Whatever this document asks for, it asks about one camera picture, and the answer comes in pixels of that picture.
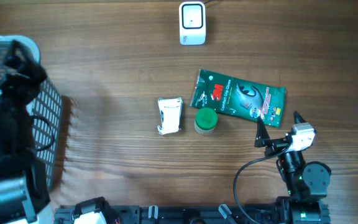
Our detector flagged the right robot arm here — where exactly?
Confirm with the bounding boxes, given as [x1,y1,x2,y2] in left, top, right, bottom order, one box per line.
[254,111,331,223]

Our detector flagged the white tissue packet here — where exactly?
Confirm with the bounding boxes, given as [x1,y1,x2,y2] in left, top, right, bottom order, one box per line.
[157,97,183,135]

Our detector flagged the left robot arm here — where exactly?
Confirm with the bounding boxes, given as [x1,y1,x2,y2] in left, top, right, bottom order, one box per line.
[0,40,64,223]

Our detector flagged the grey plastic mesh basket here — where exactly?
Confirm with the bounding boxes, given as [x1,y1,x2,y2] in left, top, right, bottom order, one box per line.
[0,35,63,190]

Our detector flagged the green lid jar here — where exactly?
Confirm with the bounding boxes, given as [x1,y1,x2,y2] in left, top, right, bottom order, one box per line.
[195,108,218,135]

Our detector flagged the green 3M gloves packet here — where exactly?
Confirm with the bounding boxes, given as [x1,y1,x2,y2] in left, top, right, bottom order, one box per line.
[190,70,286,128]

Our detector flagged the white barcode scanner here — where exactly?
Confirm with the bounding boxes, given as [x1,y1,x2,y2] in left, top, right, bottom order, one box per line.
[178,1,206,45]

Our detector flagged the black mounting rail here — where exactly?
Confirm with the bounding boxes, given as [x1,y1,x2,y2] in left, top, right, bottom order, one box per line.
[53,203,331,224]

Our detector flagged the black right camera cable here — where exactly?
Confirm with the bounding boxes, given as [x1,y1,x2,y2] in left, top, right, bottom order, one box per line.
[232,142,293,224]

